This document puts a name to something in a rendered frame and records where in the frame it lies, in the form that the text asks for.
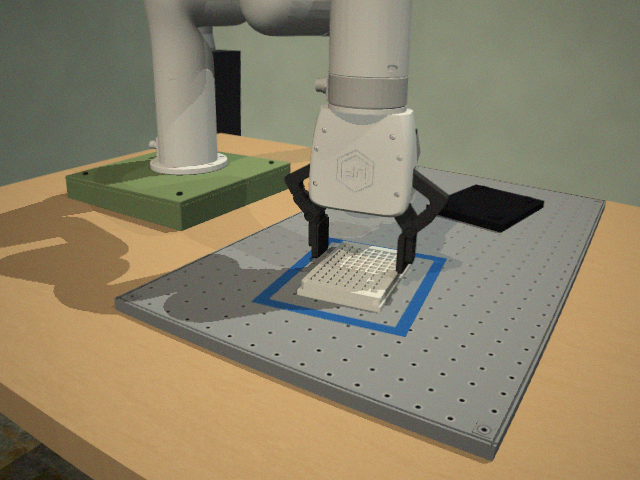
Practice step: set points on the blue tape outline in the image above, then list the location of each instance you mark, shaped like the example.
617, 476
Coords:
401, 328

